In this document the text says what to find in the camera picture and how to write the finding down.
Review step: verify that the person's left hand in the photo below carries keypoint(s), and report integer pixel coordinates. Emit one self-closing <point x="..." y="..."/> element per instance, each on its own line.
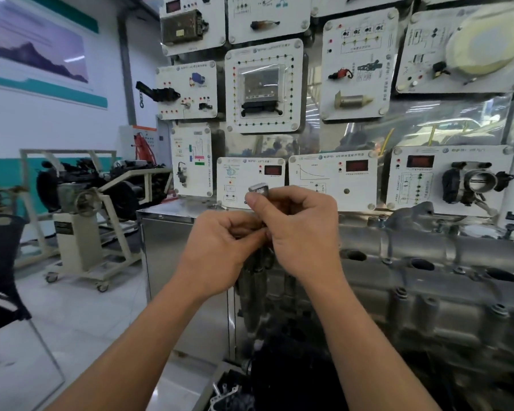
<point x="218" y="256"/>

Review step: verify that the person's right hand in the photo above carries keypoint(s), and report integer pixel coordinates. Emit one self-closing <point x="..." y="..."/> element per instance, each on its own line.
<point x="308" y="235"/>

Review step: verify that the silver hex key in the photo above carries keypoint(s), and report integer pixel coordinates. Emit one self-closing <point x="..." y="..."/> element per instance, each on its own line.
<point x="259" y="188"/>

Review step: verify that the grey metal engine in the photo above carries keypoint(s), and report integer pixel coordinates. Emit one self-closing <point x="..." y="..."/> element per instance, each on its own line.
<point x="432" y="295"/>

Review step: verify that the person's right forearm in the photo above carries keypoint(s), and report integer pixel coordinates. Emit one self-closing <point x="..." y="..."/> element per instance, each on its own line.
<point x="368" y="355"/>

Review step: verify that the person's left forearm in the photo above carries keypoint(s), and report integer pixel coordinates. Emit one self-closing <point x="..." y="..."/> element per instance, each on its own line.
<point x="133" y="359"/>

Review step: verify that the black engine on trolley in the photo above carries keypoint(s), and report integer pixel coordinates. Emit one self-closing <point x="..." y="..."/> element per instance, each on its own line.
<point x="124" y="196"/>

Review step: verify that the engine on beige stand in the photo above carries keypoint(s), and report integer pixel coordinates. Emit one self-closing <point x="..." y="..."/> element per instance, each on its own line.
<point x="77" y="243"/>

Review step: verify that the white sensor training panel board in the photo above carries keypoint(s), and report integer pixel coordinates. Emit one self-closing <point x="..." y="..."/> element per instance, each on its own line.
<point x="171" y="252"/>

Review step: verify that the white panel black lever sensor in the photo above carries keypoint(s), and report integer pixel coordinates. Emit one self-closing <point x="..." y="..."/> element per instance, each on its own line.
<point x="222" y="196"/>

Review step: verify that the white panel curve graph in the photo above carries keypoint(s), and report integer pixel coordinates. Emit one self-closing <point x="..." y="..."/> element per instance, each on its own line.
<point x="360" y="196"/>

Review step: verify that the white panel green red labels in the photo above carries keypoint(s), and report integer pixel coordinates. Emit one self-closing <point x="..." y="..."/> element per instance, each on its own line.
<point x="205" y="184"/>

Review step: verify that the white panel throttle body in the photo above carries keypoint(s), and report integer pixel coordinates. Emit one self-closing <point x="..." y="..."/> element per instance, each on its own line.
<point x="396" y="201"/>

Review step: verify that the red hoist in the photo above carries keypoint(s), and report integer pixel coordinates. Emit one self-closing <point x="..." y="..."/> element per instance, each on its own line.
<point x="145" y="149"/>

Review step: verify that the white panel control module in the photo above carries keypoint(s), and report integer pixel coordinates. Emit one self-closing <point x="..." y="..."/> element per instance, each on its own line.
<point x="231" y="124"/>

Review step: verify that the white panel brass filter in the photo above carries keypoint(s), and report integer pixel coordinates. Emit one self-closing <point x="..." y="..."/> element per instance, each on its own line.
<point x="368" y="111"/>

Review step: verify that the small grey handwheel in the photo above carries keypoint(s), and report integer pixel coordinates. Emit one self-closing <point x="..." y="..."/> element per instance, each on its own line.
<point x="88" y="202"/>

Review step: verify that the clear cased control module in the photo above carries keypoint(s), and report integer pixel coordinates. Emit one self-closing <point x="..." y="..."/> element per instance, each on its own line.
<point x="261" y="85"/>

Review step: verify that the black accelerator pedal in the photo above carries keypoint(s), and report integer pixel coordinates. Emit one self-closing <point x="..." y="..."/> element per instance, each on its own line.
<point x="162" y="96"/>

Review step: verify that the black throttle body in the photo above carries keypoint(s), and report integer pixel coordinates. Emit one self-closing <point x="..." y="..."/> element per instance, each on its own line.
<point x="479" y="181"/>

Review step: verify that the white panel grey probe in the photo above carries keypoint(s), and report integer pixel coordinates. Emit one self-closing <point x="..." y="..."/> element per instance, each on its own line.
<point x="240" y="34"/>

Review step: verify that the black chair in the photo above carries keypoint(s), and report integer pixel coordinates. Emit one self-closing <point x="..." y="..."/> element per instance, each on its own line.
<point x="0" y="261"/>

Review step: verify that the white panel black plug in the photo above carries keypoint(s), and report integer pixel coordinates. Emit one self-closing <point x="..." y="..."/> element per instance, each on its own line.
<point x="325" y="8"/>

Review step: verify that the white panel yellow disc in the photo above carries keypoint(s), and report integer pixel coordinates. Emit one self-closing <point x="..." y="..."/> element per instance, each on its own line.
<point x="497" y="85"/>

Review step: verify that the yellow blue disc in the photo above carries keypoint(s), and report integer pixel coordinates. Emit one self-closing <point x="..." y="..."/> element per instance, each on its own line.
<point x="484" y="44"/>

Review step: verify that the grey wall cabinet orange strip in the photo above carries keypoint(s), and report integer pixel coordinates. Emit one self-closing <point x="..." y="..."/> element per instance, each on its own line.
<point x="126" y="145"/>

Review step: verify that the teal striped wall poster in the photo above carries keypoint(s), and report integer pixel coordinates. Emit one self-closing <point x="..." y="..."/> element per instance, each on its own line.
<point x="25" y="38"/>

